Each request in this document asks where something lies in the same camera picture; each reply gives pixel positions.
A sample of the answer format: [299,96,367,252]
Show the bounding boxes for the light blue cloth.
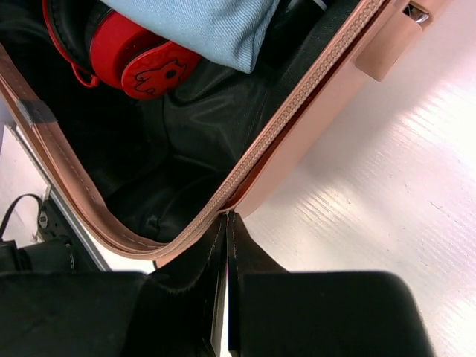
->
[103,0,279,74]

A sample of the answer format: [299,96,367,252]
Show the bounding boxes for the red black headphones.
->
[42,1,201,100]

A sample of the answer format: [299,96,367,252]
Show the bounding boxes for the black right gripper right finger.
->
[226,213,434,356]

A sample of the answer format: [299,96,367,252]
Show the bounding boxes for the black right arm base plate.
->
[1,193,110,274]

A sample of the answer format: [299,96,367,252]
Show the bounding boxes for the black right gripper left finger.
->
[1,218,227,356]

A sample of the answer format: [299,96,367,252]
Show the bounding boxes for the pink hard-shell suitcase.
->
[1,1,446,266]

